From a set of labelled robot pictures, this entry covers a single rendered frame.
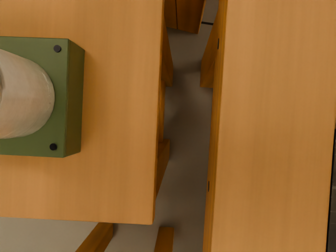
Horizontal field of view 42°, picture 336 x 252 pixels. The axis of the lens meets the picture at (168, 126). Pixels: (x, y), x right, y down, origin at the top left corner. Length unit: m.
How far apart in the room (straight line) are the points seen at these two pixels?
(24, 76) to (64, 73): 0.09
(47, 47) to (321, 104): 0.33
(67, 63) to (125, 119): 0.12
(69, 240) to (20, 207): 0.91
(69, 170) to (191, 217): 0.91
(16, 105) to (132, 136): 0.21
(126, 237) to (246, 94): 1.03
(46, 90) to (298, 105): 0.29
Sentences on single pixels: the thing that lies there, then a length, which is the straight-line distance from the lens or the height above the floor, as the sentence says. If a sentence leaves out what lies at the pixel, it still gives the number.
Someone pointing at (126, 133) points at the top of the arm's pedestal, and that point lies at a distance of 0.59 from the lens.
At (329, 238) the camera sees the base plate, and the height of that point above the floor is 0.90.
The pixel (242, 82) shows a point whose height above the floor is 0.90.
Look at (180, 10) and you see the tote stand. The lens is 1.20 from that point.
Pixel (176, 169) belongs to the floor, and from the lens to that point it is 1.44.
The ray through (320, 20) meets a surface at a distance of 0.57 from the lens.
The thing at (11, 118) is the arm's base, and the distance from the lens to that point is 0.42.
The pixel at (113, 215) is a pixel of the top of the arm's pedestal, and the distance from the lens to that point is 0.60.
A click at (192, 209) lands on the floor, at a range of 1.46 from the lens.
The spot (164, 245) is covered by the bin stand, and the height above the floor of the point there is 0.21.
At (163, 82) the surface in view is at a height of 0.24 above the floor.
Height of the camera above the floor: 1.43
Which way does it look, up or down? 88 degrees down
